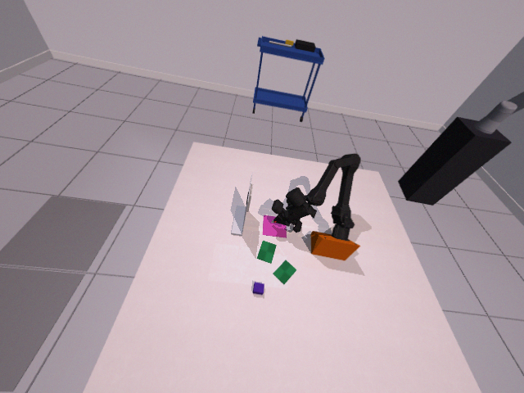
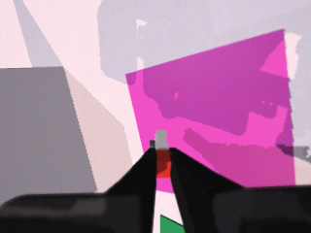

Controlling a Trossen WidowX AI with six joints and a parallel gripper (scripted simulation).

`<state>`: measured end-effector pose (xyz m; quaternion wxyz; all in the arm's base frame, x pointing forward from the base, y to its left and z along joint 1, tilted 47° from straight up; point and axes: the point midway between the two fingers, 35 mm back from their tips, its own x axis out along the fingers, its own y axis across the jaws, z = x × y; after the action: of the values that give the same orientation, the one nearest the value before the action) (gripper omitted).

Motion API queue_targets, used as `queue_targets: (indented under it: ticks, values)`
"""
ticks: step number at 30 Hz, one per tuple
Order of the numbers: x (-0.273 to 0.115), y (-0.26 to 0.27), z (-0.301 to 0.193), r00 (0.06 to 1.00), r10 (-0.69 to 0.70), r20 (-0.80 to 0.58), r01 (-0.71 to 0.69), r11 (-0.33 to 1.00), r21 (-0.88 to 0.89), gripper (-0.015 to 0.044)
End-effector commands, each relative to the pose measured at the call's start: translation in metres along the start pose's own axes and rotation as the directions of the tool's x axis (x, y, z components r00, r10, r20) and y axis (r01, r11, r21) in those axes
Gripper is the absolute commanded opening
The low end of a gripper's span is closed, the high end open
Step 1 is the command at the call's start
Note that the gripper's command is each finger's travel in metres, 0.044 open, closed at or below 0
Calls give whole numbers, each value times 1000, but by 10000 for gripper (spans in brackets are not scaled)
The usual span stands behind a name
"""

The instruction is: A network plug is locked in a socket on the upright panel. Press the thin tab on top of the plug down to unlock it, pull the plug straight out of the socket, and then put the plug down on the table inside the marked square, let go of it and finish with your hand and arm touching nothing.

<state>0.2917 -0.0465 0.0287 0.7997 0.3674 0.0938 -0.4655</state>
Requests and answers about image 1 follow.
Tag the magenta flat square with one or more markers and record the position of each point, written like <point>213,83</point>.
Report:
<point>273,229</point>

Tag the small purple cube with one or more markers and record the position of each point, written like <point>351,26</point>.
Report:
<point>258,288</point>

